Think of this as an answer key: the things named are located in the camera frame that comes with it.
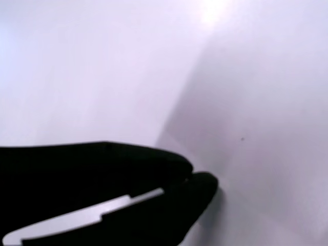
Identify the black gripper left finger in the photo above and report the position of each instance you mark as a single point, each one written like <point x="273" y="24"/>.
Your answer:
<point x="89" y="169"/>

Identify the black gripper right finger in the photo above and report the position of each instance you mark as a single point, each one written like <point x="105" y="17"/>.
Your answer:
<point x="159" y="217"/>

